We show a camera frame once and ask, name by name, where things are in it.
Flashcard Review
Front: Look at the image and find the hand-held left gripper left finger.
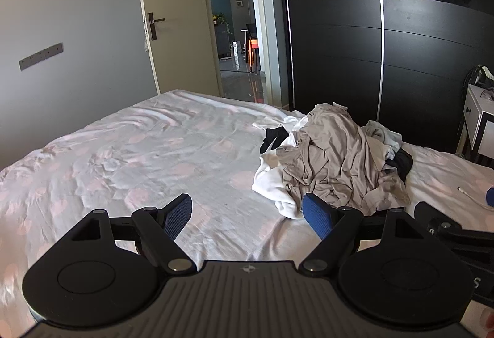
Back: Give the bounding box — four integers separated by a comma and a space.
58, 194, 193, 275

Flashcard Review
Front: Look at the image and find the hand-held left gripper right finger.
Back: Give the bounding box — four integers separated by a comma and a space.
300, 193, 438, 276

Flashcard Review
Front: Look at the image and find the beige long sleeve shirt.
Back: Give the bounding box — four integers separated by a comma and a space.
282, 103, 412, 217

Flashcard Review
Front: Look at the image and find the white garment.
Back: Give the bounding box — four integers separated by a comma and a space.
252, 110, 307, 219

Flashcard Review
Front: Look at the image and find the polka dot bed sheet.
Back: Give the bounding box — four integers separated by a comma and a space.
0, 89, 494, 338

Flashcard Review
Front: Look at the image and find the white nightstand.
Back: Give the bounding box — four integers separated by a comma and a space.
457, 85, 494, 161

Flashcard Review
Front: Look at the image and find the light grey garment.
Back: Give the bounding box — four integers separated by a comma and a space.
365, 120, 403, 153

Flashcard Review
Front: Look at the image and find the black sliding wardrobe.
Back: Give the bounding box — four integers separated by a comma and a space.
276, 0, 494, 153

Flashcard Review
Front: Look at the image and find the orange chair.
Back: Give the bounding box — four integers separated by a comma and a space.
247, 37, 260, 74

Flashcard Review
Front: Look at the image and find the cream door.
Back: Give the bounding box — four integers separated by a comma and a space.
135, 0, 224, 99

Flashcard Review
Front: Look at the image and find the white cable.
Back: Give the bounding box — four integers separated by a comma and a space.
457, 187, 488, 207

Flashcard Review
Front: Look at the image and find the dark door handle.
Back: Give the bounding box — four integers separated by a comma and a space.
148, 12, 166, 41

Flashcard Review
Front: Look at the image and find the grey wall switch panel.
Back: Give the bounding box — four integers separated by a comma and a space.
19, 43, 64, 71

